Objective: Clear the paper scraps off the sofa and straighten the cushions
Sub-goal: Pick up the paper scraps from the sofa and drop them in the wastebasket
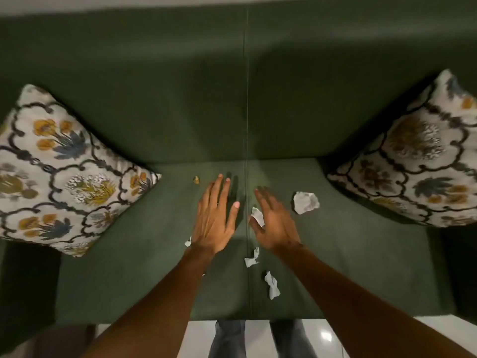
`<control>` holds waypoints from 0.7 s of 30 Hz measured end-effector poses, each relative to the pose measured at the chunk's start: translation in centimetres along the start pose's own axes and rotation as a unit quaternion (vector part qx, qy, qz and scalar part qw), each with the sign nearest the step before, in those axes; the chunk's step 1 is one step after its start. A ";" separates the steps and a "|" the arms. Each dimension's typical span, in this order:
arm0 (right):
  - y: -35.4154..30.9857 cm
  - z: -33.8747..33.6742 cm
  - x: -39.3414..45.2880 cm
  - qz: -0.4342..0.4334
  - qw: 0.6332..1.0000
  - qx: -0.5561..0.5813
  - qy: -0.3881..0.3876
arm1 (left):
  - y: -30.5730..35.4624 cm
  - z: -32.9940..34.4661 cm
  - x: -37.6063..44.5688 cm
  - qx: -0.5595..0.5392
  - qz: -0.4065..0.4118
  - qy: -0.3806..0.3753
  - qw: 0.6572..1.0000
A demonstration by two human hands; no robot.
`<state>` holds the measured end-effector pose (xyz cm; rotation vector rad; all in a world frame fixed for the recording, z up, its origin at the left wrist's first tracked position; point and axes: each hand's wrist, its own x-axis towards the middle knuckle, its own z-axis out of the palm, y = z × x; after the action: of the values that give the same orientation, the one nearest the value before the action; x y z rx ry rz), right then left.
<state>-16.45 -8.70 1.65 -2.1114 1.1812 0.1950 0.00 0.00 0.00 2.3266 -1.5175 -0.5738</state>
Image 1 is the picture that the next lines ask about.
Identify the person's left hand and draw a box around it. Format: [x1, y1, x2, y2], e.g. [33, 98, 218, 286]
[185, 174, 240, 255]

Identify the person's right hand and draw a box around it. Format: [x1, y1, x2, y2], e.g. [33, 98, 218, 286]
[248, 186, 302, 255]

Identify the person's right forearm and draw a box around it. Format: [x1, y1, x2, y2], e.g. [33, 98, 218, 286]
[274, 241, 475, 358]

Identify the person's left forearm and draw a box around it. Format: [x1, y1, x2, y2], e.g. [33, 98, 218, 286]
[83, 245, 218, 358]

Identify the large crumpled white paper ball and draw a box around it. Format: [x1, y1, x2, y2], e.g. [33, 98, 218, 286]
[293, 191, 320, 215]

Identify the long twisted white paper scrap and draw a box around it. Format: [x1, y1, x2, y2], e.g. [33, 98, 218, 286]
[264, 271, 281, 300]

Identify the green fabric sofa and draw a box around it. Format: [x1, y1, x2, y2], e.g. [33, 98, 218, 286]
[0, 3, 477, 355]

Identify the person's left leg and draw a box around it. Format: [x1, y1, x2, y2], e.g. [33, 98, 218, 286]
[208, 320, 247, 358]

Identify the person's leg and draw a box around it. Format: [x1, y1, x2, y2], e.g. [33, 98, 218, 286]
[270, 319, 318, 358]
[208, 320, 247, 358]

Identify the person's right leg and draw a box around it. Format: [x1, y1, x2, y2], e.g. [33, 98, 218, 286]
[270, 319, 318, 358]

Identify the floral patterned cushion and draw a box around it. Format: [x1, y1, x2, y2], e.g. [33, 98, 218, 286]
[327, 69, 477, 228]
[0, 84, 162, 258]

